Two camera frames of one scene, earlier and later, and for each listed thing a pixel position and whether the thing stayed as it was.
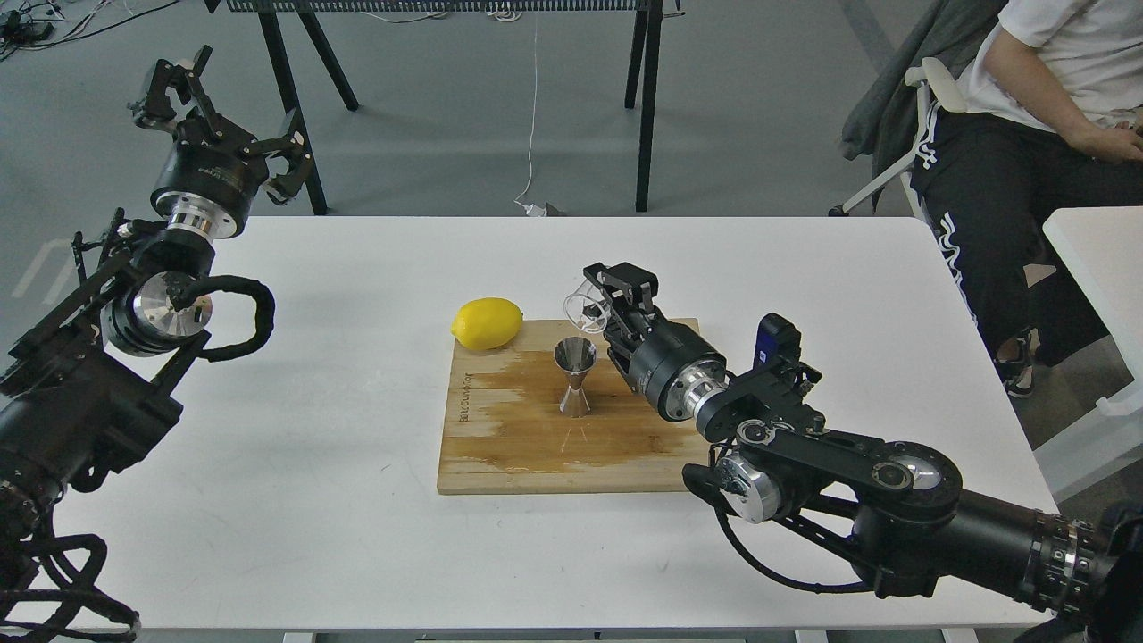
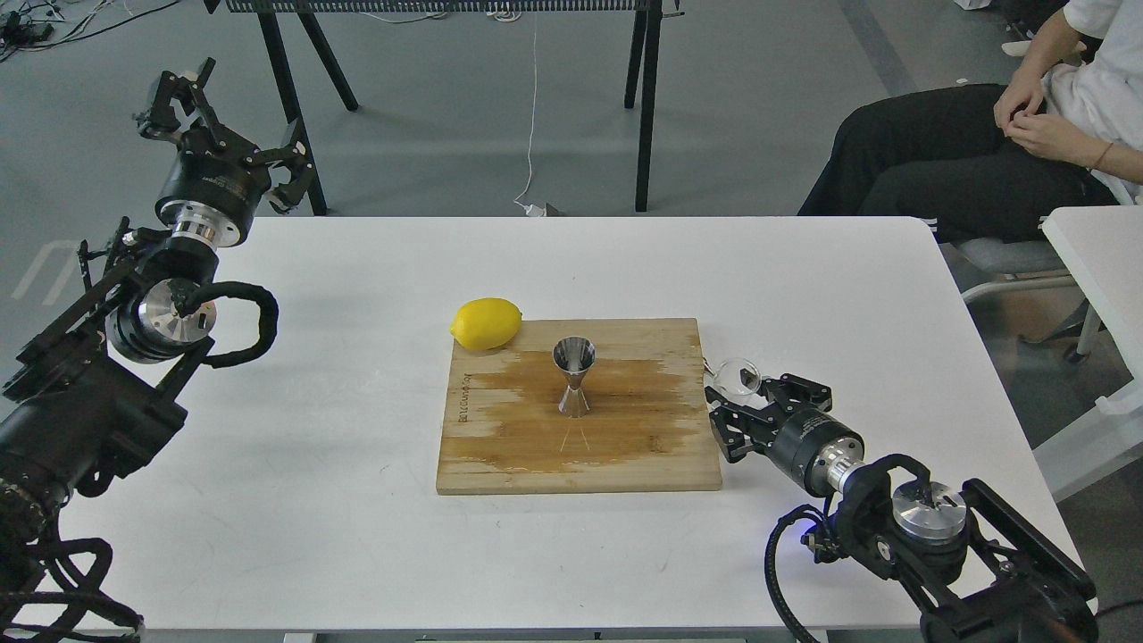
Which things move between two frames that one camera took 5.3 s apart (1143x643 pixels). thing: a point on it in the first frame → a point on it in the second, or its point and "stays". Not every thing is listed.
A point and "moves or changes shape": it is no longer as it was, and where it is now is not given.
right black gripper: [674, 367] → [821, 452]
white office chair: [934, 79] → [1041, 299]
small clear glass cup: [588, 308] moves or changes shape
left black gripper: [212, 172] stays
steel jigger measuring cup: [575, 355] stays
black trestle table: [643, 77] stays
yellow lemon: [487, 323] stays
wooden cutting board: [502, 431] stays
